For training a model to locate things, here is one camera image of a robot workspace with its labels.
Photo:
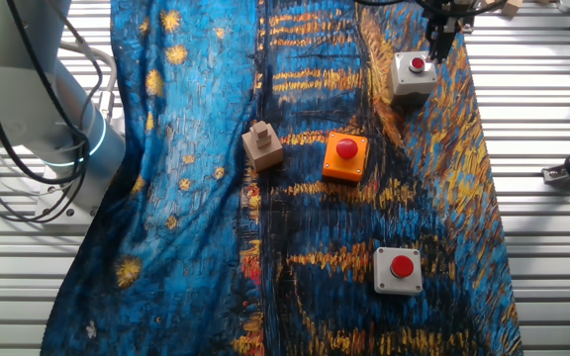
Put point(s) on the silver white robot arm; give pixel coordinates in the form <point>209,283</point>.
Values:
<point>28,99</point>

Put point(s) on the starry night print cloth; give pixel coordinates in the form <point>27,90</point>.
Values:
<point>191,247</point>

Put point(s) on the stepped wooden block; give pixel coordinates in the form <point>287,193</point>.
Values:
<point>265,155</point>

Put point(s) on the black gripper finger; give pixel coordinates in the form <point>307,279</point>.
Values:
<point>447,42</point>
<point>433,44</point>

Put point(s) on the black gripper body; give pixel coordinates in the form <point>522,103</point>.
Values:
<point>443,15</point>

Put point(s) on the grey box red mushroom button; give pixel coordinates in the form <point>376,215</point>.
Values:
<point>384,282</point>

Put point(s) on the orange box red mushroom button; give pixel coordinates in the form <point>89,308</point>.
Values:
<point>337,165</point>

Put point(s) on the small wooden block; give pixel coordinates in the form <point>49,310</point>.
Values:
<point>512,9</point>

